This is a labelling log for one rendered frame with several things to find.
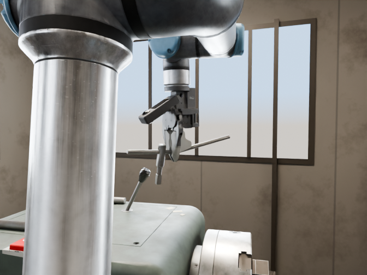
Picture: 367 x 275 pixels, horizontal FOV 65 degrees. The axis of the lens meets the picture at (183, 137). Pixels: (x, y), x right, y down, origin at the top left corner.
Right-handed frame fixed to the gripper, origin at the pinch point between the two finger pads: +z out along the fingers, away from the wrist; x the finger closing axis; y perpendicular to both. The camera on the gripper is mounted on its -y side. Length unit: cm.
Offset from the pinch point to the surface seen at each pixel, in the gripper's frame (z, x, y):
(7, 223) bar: 15.7, 18.2, -40.6
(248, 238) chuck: 20.8, -17.6, 12.2
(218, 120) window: -1, 145, 139
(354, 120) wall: 0, 54, 212
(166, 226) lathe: 18.7, -2.1, -3.6
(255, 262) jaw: 24.1, -22.6, 9.7
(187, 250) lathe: 22.0, -11.5, -3.2
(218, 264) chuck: 23.8, -18.7, 0.9
